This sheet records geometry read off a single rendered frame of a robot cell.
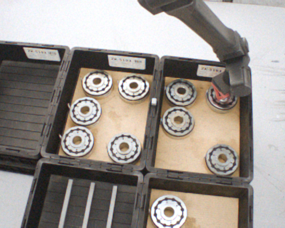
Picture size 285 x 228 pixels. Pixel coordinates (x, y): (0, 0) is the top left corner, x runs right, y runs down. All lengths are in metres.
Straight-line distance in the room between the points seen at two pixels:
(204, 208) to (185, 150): 0.19
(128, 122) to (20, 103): 0.38
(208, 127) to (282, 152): 0.32
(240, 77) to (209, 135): 0.26
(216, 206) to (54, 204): 0.48
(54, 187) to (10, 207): 0.23
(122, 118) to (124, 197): 0.26
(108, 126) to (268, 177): 0.58
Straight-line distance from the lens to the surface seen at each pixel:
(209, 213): 1.03
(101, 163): 0.95
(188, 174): 0.95
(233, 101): 1.15
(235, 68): 0.95
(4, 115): 1.22
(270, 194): 1.24
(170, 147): 1.08
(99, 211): 1.02
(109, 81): 1.16
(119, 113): 1.13
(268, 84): 1.43
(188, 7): 0.64
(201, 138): 1.10
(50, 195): 1.06
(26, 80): 1.27
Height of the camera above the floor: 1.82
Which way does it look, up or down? 61 degrees down
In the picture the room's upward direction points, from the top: straight up
